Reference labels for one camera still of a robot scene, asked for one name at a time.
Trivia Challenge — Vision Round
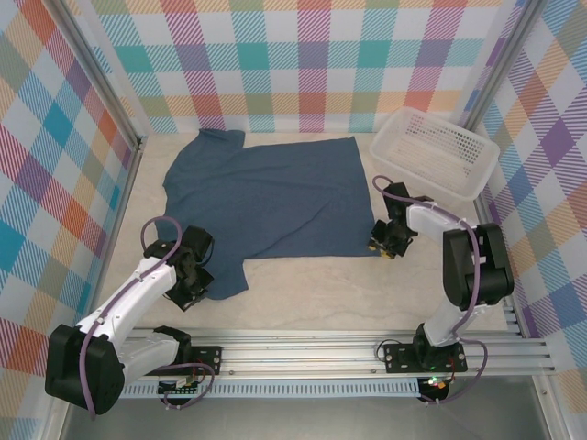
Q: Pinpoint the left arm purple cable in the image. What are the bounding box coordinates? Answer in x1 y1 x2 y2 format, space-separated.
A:
81 214 216 421

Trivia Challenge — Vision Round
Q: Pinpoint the aluminium frame post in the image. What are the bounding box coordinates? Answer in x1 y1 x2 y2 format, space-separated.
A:
53 0 149 152
457 0 552 135

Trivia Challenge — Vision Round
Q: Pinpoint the white plastic perforated basket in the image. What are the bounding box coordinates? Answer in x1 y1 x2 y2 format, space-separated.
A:
369 107 501 203

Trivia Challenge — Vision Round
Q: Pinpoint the white slotted cable duct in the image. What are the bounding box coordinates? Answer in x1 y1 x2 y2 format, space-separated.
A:
72 382 421 400

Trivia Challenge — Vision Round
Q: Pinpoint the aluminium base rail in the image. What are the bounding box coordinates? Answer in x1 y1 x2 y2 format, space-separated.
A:
53 324 557 380

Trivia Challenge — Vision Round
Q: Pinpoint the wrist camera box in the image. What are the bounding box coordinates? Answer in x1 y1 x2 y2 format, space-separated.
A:
382 181 410 208
182 224 216 267

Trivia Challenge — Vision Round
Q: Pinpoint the blue t-shirt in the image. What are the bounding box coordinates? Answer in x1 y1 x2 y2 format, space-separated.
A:
162 129 373 302

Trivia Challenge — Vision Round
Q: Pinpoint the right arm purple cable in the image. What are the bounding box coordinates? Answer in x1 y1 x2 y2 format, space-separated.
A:
371 174 489 407

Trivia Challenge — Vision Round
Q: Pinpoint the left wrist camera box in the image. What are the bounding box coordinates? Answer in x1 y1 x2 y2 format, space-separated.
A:
182 224 216 267

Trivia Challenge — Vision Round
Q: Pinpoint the aluminium side rail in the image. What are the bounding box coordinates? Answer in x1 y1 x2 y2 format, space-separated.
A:
471 187 526 340
81 137 144 343

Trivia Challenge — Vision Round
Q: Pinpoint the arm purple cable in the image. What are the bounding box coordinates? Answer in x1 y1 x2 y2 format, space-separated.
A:
371 174 489 407
81 214 216 421

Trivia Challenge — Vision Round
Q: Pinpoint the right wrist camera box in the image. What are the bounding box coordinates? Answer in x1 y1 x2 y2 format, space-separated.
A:
382 181 410 208

